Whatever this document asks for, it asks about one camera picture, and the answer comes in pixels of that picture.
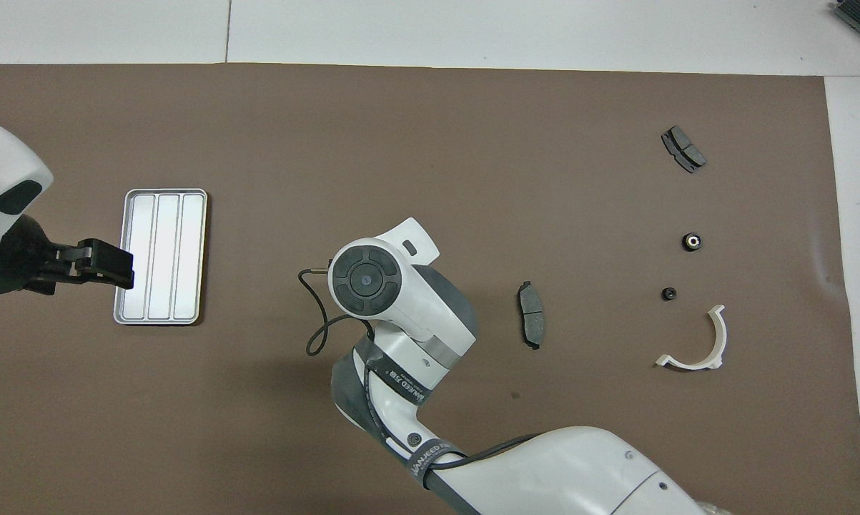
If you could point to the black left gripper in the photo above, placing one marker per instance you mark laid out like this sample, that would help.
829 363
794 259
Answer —
15 257

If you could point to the small black bearing gear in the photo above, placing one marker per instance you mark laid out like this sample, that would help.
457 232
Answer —
668 294

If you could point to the large black bearing gear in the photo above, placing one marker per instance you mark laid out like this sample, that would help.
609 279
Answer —
692 242

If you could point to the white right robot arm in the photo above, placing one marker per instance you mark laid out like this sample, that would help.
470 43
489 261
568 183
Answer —
565 472

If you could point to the silver metal tray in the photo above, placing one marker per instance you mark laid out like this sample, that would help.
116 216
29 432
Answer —
165 257

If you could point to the brown table mat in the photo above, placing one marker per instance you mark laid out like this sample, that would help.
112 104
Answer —
365 143

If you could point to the grey brake pad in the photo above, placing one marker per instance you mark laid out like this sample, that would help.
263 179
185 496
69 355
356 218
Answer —
684 149
532 318

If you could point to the white curved plastic bracket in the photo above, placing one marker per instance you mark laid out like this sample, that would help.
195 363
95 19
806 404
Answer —
690 364

